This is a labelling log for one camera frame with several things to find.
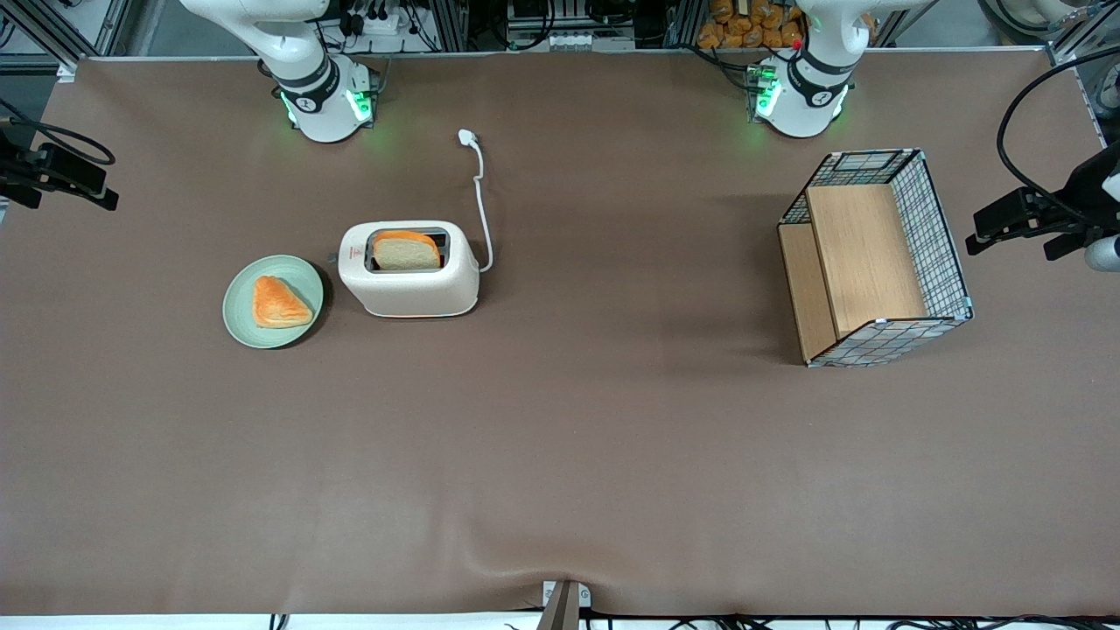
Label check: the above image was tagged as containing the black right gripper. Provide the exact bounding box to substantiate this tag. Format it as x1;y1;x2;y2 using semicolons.
0;131;120;212

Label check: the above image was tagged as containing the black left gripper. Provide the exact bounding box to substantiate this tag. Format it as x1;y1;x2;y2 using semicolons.
966;147;1119;256

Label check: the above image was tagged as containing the white two-slot toaster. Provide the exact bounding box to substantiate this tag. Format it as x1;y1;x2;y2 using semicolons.
328;220;481;319

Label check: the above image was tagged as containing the pale green round plate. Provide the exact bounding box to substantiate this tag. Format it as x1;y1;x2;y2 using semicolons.
222;255;325;350

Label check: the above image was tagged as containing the triangular orange pastry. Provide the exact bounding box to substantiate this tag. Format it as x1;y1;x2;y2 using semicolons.
253;276;314;330

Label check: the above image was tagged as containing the bag of orange bread rolls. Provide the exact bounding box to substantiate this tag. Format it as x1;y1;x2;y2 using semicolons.
697;0;804;50

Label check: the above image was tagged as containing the toast bread slice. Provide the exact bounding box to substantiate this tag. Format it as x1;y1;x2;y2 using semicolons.
374;230;443;271

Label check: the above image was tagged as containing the white power strip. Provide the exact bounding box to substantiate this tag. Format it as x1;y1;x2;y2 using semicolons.
346;10;417;37

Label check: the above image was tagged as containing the brown table cover mat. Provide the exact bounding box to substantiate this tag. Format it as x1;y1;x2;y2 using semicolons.
0;48;1120;618

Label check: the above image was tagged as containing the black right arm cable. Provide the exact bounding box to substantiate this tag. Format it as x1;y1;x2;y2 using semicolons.
0;98;117;167

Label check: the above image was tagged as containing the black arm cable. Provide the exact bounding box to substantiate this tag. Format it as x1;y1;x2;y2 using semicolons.
997;46;1120;221
0;98;117;167

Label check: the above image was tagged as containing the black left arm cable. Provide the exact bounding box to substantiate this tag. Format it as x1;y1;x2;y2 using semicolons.
997;46;1120;221

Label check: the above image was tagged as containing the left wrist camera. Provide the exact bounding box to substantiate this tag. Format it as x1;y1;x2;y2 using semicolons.
1045;231;1120;273

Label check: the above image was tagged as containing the wire basket with wooden shelves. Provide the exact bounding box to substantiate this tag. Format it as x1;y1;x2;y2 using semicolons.
777;148;975;368

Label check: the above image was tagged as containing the white toaster power cord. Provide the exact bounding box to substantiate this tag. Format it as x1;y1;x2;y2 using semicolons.
458;129;495;274

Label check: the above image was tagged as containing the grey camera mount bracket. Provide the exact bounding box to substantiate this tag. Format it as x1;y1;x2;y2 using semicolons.
538;580;592;630

